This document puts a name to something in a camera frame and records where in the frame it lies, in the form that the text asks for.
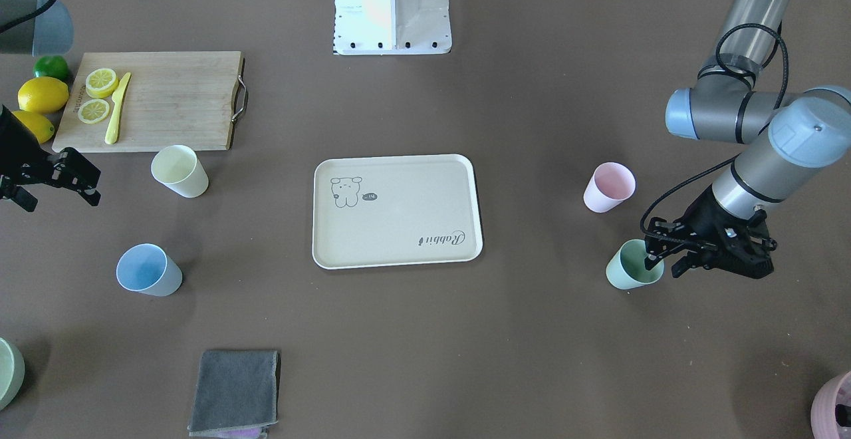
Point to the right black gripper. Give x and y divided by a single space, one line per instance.
14 145

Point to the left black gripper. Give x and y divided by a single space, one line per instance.
699 216

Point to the green plastic cup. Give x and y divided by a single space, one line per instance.
627 269

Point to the blue plastic cup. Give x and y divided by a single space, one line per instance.
147 269

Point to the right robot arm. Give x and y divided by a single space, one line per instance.
38 27

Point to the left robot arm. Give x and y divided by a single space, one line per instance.
788 140

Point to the cream rabbit serving tray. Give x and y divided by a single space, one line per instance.
395 210

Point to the lower whole lemon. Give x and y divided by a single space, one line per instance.
38 124

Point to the whole lemon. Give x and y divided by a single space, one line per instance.
43 95
38 124

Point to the yellow plastic knife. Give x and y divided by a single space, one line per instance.
118 96

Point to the lower lemon slice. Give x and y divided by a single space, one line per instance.
93 111

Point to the lemon slice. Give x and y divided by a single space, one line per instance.
101 82
93 111

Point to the upper whole lemon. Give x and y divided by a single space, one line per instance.
43 95

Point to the upper lemon slice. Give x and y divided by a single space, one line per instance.
101 82

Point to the pink plastic cup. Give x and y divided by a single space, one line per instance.
611 184

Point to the green lime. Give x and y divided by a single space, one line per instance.
52 66

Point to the pale yellow plastic cup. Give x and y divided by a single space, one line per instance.
177 167

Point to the wooden cutting board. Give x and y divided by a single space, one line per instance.
172 98

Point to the green bowl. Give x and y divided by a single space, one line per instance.
12 372

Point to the pink bowl with ice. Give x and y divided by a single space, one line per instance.
829 413

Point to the grey folded cloth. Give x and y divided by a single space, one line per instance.
236 394

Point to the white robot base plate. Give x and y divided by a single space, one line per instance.
391 27

